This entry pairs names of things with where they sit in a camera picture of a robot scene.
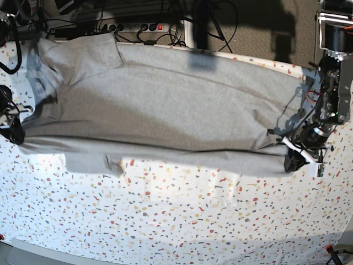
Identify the white power strip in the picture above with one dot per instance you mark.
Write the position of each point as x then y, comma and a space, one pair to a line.
135, 27

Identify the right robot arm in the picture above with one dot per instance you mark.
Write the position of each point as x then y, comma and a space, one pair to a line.
13, 13

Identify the red clamp right corner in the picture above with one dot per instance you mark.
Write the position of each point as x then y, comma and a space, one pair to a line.
329, 249

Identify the black power adapter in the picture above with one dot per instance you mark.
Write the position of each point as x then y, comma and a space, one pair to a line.
71, 33

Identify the grey T-shirt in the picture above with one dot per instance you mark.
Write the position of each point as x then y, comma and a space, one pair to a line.
98, 101

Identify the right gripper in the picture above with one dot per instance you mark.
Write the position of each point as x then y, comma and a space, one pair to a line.
10, 116

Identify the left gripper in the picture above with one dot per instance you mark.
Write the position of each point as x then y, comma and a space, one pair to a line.
307, 140

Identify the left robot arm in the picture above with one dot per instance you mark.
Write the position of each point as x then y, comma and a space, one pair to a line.
332, 102

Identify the white metal table leg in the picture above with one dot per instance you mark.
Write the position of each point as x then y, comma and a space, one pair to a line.
188, 34

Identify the black table clamp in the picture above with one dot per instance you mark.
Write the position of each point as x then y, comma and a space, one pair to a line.
150, 42

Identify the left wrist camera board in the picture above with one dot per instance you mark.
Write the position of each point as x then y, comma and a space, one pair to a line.
317, 170

